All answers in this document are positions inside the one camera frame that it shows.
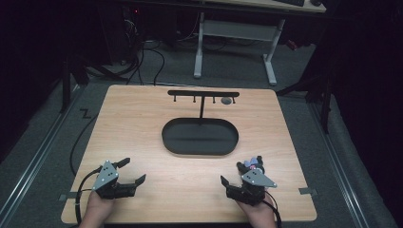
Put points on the grey round disc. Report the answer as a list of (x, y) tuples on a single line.
[(226, 100)]

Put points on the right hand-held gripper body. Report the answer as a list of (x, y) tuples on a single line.
[(253, 183)]

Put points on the black keyboard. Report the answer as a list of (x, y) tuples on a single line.
[(290, 2)]

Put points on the dark computer tower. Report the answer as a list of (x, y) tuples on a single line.
[(126, 31)]

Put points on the white desk frame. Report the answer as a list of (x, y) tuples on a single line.
[(236, 30)]

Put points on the black metal stand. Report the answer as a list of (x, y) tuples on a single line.
[(66, 85), (318, 91)]

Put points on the person's left hand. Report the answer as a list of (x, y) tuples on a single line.
[(96, 210)]

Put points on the black hook stand with oval tray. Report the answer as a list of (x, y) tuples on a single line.
[(199, 137)]

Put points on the metal floor rail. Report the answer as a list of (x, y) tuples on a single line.
[(340, 171), (33, 163)]

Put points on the grey tape strip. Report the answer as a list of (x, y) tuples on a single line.
[(307, 191), (67, 197)]

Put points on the person's right hand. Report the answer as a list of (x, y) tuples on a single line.
[(259, 215)]

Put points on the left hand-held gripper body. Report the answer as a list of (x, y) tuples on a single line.
[(106, 177)]

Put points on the black computer mouse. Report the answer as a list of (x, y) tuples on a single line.
[(315, 2)]

